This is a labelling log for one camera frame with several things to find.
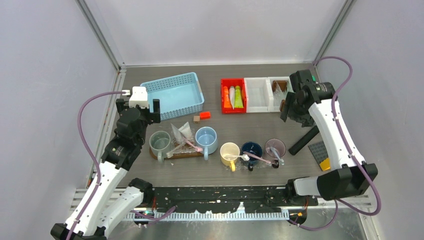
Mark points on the red plastic bin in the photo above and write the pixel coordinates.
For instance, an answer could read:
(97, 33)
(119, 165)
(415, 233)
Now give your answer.
(233, 82)

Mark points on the grey-green mug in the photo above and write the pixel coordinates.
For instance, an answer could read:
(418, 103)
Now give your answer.
(160, 144)

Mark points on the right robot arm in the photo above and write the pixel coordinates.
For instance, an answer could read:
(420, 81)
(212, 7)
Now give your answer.
(312, 104)

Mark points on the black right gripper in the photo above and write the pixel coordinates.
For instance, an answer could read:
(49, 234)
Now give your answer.
(306, 119)

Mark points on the light blue perforated basket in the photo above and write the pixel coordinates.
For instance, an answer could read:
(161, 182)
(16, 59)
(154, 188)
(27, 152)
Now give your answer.
(178, 95)

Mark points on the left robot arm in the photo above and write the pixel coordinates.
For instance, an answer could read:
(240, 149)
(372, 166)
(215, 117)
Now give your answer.
(93, 219)

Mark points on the mauve mug black handle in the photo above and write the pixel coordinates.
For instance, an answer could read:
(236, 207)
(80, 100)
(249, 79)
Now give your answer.
(277, 144)

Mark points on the white plastic bin left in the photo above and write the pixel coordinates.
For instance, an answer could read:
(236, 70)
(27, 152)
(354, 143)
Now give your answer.
(259, 95)

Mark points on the white plastic bin right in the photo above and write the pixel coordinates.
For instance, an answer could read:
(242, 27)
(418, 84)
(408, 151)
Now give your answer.
(277, 102)

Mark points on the clear textured oval tray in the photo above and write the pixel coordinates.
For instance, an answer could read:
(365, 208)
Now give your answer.
(258, 164)

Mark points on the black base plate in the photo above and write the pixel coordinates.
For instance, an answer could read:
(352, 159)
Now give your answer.
(222, 199)

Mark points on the grey toothbrush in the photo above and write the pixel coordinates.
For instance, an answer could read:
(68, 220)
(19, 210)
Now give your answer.
(276, 154)

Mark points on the oval wooden tray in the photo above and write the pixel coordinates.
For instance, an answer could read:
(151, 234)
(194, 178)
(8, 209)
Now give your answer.
(185, 155)

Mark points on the clear textured acrylic holder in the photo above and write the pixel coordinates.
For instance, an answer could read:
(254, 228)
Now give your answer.
(175, 144)

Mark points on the dark grey studded baseplate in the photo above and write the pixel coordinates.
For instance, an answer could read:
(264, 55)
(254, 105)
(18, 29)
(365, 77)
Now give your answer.
(318, 151)

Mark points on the pink toothbrush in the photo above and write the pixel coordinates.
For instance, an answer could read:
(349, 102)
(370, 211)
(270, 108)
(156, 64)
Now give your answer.
(196, 148)
(257, 157)

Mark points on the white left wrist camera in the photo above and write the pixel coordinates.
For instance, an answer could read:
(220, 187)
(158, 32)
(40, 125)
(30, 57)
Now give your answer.
(138, 96)

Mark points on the orange block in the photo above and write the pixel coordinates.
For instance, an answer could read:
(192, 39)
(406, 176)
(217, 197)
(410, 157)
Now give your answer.
(205, 115)

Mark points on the white toothpaste tube red cap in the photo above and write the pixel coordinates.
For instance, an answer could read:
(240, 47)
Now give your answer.
(179, 137)

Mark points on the dark blue mug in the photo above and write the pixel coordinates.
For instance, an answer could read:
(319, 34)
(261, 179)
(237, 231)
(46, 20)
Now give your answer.
(254, 149)

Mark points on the black microphone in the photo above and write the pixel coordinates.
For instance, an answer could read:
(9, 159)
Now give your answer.
(303, 141)

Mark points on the yellow toy brick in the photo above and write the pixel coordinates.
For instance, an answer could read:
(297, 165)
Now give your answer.
(325, 165)

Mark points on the orange toothpaste tube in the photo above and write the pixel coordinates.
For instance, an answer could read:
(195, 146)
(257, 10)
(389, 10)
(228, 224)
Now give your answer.
(227, 100)

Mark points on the white plastic bin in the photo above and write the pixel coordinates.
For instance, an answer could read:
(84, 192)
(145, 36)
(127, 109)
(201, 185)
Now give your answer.
(259, 95)
(277, 102)

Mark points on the cream mug yellow handle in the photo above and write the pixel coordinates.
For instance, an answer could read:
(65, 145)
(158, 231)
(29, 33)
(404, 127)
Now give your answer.
(229, 148)

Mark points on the small white toothpaste tube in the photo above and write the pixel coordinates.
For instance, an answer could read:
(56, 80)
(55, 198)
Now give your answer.
(232, 94)

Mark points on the yellow-green toothpaste tube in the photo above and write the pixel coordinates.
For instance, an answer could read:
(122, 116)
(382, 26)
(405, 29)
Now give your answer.
(238, 100)

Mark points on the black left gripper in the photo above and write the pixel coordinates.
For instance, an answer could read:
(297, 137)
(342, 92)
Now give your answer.
(153, 117)

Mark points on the light blue mug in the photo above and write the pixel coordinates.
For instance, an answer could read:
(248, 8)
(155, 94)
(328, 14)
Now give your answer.
(206, 138)

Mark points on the brown wooden holder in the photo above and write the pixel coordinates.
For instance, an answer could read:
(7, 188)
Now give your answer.
(282, 105)

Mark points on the small wooden cube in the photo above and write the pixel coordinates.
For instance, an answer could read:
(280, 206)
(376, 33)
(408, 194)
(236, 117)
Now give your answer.
(196, 119)

